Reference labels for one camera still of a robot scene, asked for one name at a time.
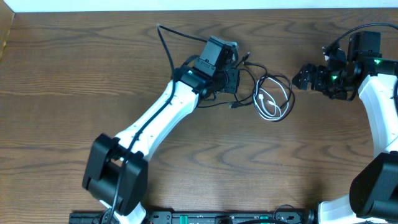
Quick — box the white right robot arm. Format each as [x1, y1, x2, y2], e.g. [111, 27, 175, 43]
[292, 27, 397, 223]

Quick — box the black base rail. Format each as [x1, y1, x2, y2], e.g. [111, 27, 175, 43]
[68, 210, 312, 224]

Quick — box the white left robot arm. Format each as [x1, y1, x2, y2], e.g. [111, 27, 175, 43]
[82, 65, 239, 223]

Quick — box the white USB cable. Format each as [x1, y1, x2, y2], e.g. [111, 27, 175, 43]
[253, 76, 290, 121]

